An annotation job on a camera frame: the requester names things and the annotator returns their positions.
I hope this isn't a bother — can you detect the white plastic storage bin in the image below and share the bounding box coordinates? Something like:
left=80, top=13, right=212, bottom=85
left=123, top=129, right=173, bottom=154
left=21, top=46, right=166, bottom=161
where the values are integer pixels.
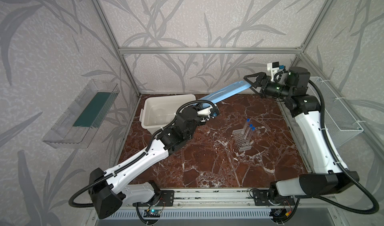
left=140, top=94, right=196, bottom=135

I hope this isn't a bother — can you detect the blue plastic bin lid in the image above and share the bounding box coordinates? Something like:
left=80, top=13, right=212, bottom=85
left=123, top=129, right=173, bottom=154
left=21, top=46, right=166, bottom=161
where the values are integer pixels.
left=201, top=80, right=251, bottom=104

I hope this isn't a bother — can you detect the blue capped test tube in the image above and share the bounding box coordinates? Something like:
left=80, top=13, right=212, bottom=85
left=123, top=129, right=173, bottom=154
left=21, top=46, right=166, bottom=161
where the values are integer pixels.
left=245, top=124, right=253, bottom=142
left=247, top=127, right=256, bottom=143
left=242, top=119, right=251, bottom=138

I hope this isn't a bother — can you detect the clear acrylic test tube rack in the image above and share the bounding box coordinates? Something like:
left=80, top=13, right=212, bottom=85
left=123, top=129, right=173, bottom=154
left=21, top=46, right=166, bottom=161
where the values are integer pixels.
left=232, top=129, right=252, bottom=152

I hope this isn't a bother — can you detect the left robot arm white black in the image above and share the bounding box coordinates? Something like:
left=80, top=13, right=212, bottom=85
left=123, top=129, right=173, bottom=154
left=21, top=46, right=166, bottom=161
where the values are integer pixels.
left=68, top=99, right=219, bottom=219

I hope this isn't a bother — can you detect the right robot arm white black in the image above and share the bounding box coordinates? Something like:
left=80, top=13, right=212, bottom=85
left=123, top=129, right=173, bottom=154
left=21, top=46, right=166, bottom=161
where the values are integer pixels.
left=244, top=67, right=380, bottom=215

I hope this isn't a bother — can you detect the green circuit board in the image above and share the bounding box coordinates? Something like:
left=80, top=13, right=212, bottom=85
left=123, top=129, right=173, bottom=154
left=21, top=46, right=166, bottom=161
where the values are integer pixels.
left=143, top=209, right=162, bottom=219

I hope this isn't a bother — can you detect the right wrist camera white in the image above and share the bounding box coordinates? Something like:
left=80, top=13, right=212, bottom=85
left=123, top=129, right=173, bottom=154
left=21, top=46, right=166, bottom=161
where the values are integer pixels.
left=267, top=62, right=286, bottom=83

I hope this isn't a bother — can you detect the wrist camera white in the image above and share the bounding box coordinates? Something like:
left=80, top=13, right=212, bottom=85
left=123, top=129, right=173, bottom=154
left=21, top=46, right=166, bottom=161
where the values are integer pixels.
left=198, top=106, right=220, bottom=118
left=267, top=62, right=286, bottom=83

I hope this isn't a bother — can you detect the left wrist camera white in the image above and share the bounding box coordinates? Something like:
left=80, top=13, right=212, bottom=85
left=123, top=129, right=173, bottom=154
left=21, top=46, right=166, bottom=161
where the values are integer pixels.
left=198, top=106, right=220, bottom=118

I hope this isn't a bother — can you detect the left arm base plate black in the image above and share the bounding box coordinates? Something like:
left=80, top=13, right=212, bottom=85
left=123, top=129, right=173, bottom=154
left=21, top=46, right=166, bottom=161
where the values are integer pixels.
left=153, top=190, right=175, bottom=207

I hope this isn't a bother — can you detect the white wire mesh basket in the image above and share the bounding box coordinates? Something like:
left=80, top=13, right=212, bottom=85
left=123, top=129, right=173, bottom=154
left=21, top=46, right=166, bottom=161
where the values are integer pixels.
left=310, top=76, right=364, bottom=148

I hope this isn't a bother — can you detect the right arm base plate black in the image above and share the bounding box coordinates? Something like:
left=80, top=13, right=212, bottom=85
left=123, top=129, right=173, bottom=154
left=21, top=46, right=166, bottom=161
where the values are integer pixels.
left=250, top=189, right=273, bottom=206

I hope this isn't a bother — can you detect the clear wall shelf green mat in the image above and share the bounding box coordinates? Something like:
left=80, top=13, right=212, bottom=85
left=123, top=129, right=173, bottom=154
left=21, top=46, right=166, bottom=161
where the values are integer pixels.
left=42, top=79, right=120, bottom=149

